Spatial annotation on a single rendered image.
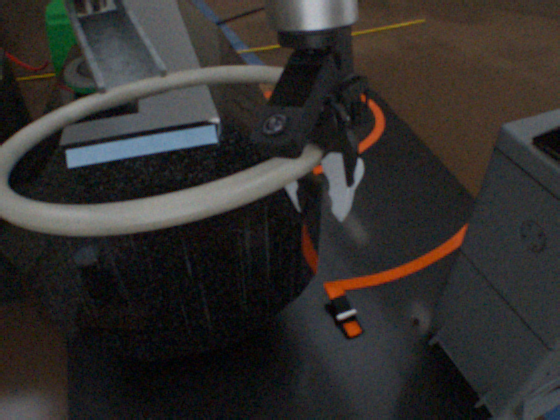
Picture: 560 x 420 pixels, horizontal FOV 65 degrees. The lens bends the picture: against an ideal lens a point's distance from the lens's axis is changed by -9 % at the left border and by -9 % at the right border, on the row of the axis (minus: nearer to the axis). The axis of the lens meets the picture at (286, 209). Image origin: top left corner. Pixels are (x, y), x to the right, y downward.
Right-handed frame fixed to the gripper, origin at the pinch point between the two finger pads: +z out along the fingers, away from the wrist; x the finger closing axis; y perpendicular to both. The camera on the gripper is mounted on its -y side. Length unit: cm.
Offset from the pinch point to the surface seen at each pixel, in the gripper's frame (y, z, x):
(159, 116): 27, 5, 56
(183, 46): 59, -2, 76
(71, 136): 11, 5, 68
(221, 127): 33, 9, 43
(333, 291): 70, 85, 39
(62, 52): 113, 16, 233
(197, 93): 39, 4, 55
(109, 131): 17, 5, 62
